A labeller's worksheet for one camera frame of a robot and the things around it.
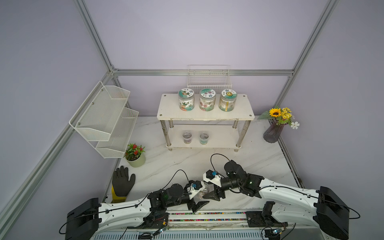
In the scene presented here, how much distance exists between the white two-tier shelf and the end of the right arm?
233mm

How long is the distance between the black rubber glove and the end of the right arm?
47 cm

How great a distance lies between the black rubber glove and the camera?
0.83 metres
